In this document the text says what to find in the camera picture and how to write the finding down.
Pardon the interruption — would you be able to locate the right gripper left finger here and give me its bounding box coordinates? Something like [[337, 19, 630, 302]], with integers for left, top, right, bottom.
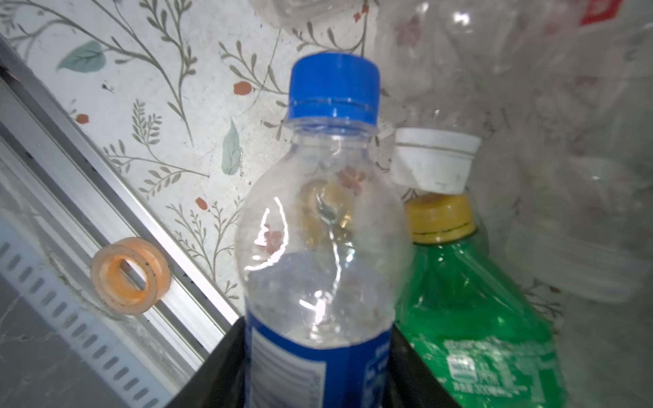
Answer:
[[166, 317, 246, 408]]

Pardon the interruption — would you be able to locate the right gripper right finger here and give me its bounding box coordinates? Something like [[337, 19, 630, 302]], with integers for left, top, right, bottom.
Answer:
[[384, 326, 459, 408]]

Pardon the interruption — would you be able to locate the green sprite bottle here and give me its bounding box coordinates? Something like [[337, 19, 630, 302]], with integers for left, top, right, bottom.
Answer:
[[396, 194, 567, 407]]

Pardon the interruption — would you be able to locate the blue label clear bottle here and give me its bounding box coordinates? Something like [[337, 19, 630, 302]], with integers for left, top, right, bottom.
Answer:
[[235, 53, 413, 407]]

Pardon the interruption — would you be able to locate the red label clear bottle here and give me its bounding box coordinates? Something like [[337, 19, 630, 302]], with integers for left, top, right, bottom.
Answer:
[[375, 1, 652, 139]]

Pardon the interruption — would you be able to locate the roll of tape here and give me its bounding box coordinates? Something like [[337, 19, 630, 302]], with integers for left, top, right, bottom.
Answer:
[[90, 237, 172, 316]]

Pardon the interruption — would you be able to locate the white perforated cable tray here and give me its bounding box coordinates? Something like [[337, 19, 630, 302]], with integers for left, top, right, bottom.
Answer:
[[1, 221, 172, 407]]

